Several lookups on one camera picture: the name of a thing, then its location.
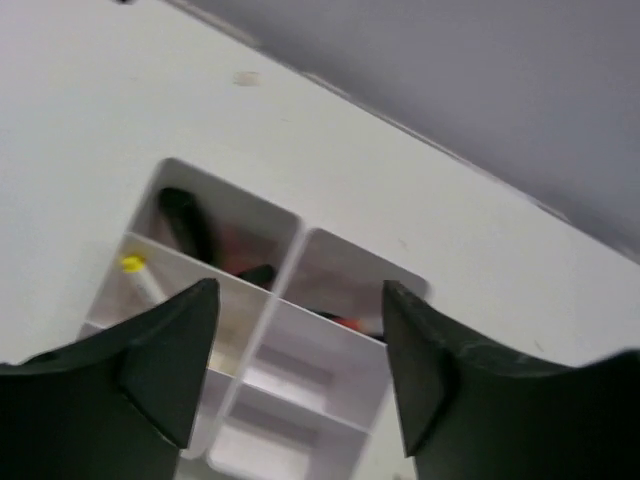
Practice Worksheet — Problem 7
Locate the white organizer box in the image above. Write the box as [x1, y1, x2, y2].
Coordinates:
[77, 157, 304, 461]
[204, 228, 427, 479]

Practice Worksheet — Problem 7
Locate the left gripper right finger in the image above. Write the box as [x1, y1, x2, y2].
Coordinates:
[382, 281, 639, 480]

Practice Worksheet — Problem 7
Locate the pink black highlighter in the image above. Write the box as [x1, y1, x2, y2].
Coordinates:
[157, 187, 218, 265]

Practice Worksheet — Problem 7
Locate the right white organizer box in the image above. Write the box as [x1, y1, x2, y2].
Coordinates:
[204, 228, 427, 479]

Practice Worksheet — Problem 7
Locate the red ink pen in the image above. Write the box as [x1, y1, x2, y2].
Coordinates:
[313, 310, 385, 342]

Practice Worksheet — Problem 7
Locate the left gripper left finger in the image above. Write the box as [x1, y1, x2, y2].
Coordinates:
[1, 279, 219, 479]

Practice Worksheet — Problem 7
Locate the small tape scrap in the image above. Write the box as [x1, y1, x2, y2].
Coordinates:
[233, 71, 261, 87]

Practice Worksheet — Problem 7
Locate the green black highlighter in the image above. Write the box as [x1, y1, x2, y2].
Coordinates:
[236, 264, 277, 290]

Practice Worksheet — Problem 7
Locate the left white organizer box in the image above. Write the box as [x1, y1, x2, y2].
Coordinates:
[77, 157, 304, 461]

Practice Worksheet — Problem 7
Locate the yellow capped white marker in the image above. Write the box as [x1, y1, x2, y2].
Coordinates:
[120, 254, 167, 306]

